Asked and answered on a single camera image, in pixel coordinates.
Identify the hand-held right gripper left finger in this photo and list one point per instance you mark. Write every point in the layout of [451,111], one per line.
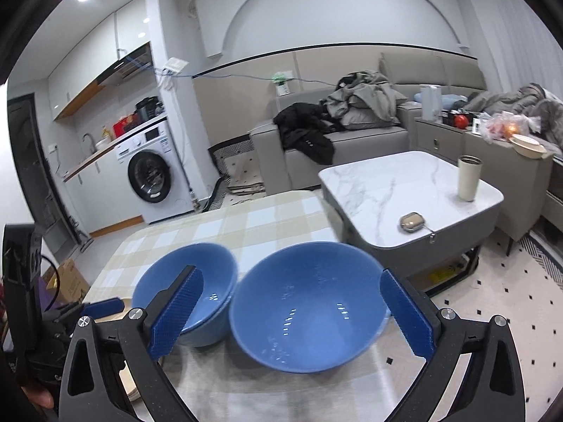
[176,314]

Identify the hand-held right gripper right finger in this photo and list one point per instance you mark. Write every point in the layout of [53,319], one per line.
[407,316]

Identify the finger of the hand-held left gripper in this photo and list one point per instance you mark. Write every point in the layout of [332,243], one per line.
[103,307]

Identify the blue bowl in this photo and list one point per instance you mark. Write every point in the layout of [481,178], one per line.
[206,268]
[308,303]

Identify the cream plate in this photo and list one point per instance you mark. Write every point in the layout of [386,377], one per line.
[129,382]

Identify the person's left hand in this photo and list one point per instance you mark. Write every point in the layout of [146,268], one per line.
[42,398]

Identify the cardboard box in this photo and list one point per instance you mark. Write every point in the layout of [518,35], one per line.
[70,283]

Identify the white diamond pattern rug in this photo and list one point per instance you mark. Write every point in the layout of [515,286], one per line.
[497,307]

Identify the beige earbuds case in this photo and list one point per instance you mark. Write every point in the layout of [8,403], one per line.
[413,223]

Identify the white kitchen counter cabinets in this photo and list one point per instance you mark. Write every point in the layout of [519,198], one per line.
[105,193]

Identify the marble coffee table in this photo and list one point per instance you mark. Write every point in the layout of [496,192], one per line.
[396,193]

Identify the white washing machine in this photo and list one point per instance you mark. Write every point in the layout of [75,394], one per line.
[154,176]

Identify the beige tumbler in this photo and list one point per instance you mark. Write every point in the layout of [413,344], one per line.
[469,180]

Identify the folded patterned mat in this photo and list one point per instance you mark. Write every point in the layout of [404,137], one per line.
[239,171]

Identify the grey side cabinet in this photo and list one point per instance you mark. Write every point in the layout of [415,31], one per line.
[484,171]

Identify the metal faucet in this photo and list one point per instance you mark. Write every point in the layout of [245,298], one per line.
[89,143]

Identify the grey sofa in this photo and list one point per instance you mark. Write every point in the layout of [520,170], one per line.
[374,149]

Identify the yellow bottle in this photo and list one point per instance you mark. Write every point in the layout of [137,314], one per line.
[105,133]

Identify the red box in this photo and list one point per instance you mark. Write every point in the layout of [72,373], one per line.
[125,125]

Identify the red apple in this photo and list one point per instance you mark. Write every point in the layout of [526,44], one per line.
[461,121]

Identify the black pressure cooker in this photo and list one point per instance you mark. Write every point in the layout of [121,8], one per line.
[147,109]

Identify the black jacket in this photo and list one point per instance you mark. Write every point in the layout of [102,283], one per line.
[308,134]

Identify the cream takeaway bowl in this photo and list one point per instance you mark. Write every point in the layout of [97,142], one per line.
[528,146]

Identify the clear plastic bag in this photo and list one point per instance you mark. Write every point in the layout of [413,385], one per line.
[506,125]

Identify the grey clothes pile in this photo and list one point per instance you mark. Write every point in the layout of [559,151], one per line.
[365,101]

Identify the black range hood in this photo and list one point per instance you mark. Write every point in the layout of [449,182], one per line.
[127,68]

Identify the grey blanket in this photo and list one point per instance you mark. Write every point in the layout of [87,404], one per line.
[528,105]

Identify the green white power strip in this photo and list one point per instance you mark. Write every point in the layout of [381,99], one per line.
[281,83]

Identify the white wall junction box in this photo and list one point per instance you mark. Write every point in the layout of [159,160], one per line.
[173,68]

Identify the white wall cabinets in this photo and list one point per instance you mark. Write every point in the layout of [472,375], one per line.
[101,52]

